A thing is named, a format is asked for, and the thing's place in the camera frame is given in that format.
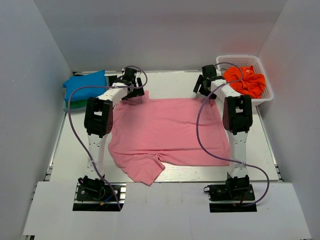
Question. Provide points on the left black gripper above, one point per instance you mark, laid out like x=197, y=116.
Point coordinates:
x=137, y=92

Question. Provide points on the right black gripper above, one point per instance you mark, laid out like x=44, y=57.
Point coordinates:
x=202, y=91

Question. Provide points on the pink t shirt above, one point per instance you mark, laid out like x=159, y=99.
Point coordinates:
x=149, y=133

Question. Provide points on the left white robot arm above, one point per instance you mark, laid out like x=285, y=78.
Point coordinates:
x=99, y=115

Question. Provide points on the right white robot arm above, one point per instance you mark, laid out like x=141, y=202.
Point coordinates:
x=237, y=120

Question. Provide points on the black folded t shirt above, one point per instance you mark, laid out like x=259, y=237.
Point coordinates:
x=112, y=79

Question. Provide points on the light blue folded t shirt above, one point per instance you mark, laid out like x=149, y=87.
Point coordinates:
x=66, y=109

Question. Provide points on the white plastic basket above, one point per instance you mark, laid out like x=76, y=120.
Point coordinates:
x=247, y=61

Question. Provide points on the orange t shirt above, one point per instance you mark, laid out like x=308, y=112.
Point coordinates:
x=252, y=83

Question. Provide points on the green folded t shirt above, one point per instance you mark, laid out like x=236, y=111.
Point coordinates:
x=76, y=104

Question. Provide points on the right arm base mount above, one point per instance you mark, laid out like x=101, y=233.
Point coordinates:
x=224, y=200

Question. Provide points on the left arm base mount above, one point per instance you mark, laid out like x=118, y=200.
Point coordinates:
x=94, y=195

